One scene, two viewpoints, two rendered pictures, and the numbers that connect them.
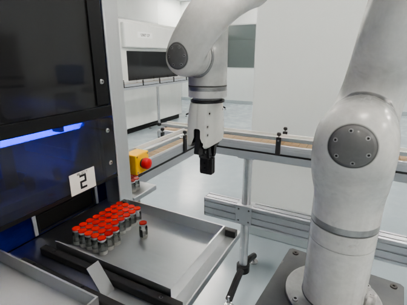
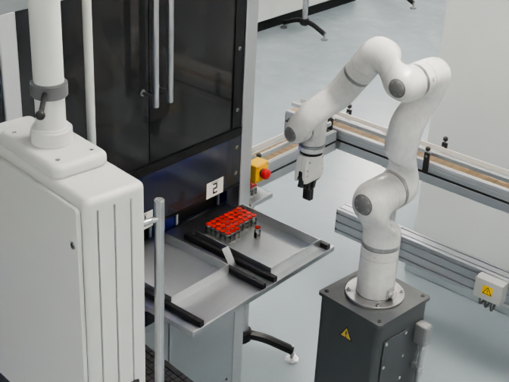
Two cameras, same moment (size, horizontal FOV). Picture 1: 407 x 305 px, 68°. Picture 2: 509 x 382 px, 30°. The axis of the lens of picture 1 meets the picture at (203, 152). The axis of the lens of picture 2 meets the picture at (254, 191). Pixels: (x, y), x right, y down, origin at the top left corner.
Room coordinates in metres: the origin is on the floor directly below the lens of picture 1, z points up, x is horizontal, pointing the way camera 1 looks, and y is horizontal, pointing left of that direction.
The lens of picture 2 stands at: (-2.08, -0.40, 2.53)
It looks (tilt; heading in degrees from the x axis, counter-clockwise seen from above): 27 degrees down; 12
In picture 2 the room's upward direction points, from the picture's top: 3 degrees clockwise
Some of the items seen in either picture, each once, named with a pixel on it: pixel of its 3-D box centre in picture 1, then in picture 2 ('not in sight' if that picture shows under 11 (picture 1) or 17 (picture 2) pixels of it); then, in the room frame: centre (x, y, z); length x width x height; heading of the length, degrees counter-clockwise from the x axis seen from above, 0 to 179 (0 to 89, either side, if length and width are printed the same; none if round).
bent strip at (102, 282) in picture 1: (119, 287); (240, 263); (0.48, 0.17, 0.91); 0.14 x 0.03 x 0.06; 62
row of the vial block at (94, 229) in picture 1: (112, 225); (233, 226); (0.72, 0.25, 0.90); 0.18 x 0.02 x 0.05; 152
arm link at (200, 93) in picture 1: (208, 92); (312, 145); (0.66, -0.01, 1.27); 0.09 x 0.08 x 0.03; 152
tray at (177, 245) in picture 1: (144, 238); (257, 239); (0.67, 0.15, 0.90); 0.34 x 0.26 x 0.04; 62
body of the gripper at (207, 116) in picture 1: (207, 120); (310, 164); (0.66, -0.01, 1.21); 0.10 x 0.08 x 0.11; 152
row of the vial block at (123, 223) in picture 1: (118, 227); (238, 228); (0.71, 0.23, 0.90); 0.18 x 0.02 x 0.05; 152
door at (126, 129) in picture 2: not in sight; (88, 95); (0.29, 0.59, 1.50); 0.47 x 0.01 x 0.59; 152
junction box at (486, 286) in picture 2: not in sight; (490, 289); (1.24, -0.68, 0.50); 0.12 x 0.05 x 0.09; 62
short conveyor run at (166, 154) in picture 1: (152, 153); (273, 152); (1.32, 0.23, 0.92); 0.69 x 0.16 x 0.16; 152
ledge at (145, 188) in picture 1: (131, 189); (248, 194); (1.03, 0.27, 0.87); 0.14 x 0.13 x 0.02; 62
